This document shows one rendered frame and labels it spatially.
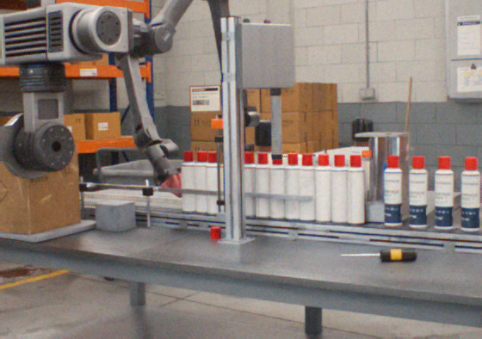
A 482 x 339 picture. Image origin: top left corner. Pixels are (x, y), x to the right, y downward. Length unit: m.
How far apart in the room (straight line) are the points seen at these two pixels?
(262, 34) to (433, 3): 4.80
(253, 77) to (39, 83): 0.61
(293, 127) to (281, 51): 3.64
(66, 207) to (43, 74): 0.53
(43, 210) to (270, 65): 0.85
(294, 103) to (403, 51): 1.56
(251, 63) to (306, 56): 5.31
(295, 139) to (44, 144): 3.87
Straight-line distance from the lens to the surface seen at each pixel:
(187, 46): 8.30
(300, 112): 5.78
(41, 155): 2.00
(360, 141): 2.66
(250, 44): 2.02
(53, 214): 2.30
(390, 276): 1.68
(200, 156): 2.30
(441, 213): 1.97
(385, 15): 6.93
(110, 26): 1.87
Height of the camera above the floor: 1.25
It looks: 5 degrees down
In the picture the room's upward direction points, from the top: 1 degrees counter-clockwise
